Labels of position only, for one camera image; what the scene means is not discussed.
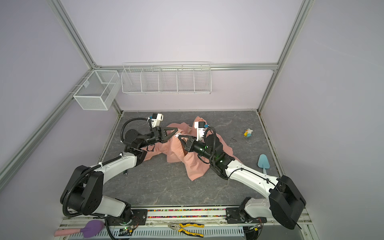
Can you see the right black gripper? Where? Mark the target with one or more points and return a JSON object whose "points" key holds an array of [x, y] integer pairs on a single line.
{"points": [[188, 146]]}

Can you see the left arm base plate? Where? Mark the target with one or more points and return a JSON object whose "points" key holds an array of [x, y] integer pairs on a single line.
{"points": [[136, 217]]}

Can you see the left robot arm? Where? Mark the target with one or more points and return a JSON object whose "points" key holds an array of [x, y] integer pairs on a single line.
{"points": [[83, 194]]}

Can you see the white slotted cable duct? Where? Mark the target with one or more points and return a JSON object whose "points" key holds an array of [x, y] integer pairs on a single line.
{"points": [[168, 233]]}

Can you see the white wire shelf basket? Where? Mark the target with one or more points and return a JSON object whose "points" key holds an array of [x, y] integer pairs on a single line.
{"points": [[167, 78]]}

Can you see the white mesh box basket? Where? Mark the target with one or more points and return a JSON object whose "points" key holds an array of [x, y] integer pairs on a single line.
{"points": [[99, 90]]}

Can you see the small green circuit board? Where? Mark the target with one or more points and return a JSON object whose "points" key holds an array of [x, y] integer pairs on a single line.
{"points": [[125, 232]]}

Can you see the teal silicone spatula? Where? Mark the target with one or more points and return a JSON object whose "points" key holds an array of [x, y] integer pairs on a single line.
{"points": [[263, 163]]}

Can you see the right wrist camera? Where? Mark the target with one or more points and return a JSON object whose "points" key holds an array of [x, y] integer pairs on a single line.
{"points": [[201, 127]]}

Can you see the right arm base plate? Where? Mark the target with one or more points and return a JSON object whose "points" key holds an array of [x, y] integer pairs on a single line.
{"points": [[239, 216]]}

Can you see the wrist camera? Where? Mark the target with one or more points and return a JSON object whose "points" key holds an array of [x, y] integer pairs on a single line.
{"points": [[201, 127], [155, 120]]}

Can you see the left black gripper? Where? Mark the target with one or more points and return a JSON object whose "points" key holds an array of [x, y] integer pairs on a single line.
{"points": [[160, 135]]}

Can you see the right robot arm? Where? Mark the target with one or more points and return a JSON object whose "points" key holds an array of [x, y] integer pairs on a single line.
{"points": [[282, 199]]}

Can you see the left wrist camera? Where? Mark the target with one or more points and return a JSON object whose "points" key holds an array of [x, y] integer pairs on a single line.
{"points": [[155, 120]]}

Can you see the purple pink silicone spatula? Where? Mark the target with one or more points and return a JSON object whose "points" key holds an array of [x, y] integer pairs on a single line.
{"points": [[90, 230]]}

